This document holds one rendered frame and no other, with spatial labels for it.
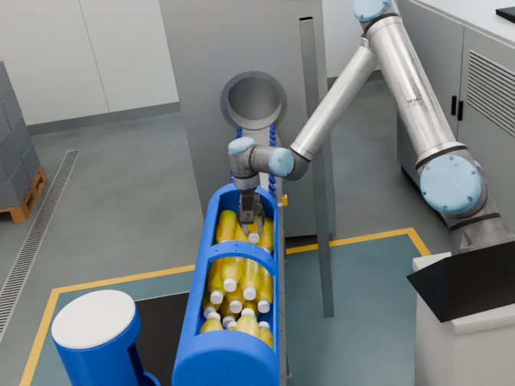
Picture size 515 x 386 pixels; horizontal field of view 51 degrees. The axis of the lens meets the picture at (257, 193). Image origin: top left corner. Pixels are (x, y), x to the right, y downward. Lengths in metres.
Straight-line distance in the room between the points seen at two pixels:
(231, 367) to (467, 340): 0.69
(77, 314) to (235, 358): 0.73
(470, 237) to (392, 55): 0.57
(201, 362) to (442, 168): 0.80
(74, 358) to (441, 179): 1.24
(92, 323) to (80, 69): 4.87
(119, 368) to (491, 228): 1.24
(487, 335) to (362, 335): 1.49
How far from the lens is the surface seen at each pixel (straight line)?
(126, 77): 6.48
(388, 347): 3.08
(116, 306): 1.94
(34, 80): 6.68
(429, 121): 1.58
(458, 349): 1.72
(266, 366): 1.44
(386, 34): 1.70
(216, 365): 1.45
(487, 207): 1.69
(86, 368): 1.90
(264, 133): 3.27
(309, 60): 2.48
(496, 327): 1.70
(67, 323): 1.95
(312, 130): 1.85
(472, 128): 3.30
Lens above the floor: 2.21
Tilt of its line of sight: 29 degrees down
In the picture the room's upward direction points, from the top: 8 degrees counter-clockwise
